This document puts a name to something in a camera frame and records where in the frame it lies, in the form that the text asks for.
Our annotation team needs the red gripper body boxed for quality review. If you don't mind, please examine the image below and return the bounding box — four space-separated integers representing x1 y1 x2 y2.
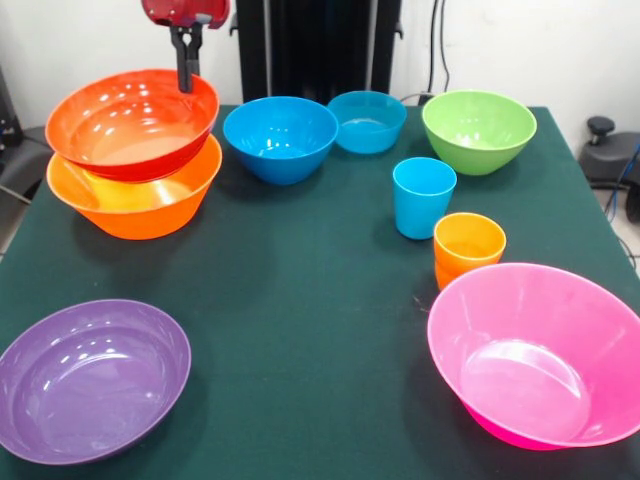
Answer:
140 0 232 30

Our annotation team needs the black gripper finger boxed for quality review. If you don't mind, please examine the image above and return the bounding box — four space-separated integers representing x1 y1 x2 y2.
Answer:
188 21 206 77
168 23 194 95

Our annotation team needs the red bowl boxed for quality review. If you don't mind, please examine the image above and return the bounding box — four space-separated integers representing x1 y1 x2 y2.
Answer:
44 68 221 184

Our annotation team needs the large blue bowl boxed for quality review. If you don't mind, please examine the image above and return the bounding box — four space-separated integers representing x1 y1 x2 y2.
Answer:
222 95 340 186

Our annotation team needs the orange bowl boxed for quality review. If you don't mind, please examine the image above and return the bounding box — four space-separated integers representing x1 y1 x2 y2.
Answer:
46 133 224 241

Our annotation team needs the black office chair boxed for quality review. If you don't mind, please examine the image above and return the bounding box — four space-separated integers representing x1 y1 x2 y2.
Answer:
0 64 69 201

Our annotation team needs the small translucent blue bowl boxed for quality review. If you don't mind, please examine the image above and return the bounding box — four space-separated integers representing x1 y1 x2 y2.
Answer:
327 90 408 155

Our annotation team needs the blue cup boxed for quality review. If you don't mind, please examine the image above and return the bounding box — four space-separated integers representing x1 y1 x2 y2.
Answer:
392 156 458 241

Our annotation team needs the green bowl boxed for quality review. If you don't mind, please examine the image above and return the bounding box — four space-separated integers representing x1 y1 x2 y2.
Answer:
421 88 538 177

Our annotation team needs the dark green table cloth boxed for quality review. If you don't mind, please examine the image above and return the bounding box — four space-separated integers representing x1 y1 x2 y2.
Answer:
0 102 640 480

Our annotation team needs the purple bowl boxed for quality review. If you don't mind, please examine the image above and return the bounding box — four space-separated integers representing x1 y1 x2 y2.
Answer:
0 298 193 466

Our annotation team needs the orange cup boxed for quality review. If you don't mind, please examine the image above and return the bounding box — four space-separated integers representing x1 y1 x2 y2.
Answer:
434 259 471 292
433 212 508 275

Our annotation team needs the black chair base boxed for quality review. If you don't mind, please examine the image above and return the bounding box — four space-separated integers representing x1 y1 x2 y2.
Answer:
578 115 640 225

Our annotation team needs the pink bowl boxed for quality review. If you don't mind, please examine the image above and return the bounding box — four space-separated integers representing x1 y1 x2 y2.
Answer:
426 262 640 452

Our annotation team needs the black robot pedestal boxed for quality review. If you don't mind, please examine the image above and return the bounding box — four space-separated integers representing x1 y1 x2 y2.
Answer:
229 0 405 105

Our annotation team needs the black wall cable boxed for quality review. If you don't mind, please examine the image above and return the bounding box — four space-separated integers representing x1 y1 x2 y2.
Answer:
428 0 451 95

